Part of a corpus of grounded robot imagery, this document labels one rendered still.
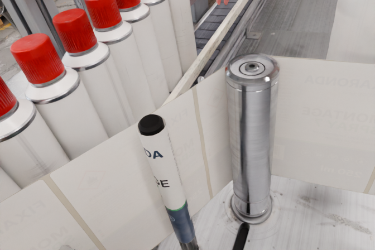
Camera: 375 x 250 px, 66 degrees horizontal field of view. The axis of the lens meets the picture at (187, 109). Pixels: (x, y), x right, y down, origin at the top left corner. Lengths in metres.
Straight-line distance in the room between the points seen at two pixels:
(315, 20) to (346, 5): 0.43
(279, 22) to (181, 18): 0.38
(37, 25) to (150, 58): 0.16
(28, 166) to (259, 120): 0.20
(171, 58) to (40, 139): 0.25
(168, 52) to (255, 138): 0.26
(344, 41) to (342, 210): 0.19
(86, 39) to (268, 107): 0.19
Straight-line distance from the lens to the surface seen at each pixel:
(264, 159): 0.26
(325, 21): 0.82
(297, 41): 0.62
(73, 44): 0.31
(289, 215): 0.35
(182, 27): 0.48
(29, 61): 0.28
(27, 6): 0.45
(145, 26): 0.39
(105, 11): 0.34
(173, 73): 0.48
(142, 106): 0.40
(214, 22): 0.72
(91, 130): 0.32
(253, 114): 0.21
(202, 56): 0.52
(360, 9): 0.38
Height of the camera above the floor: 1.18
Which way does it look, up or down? 41 degrees down
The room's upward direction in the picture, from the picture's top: 11 degrees counter-clockwise
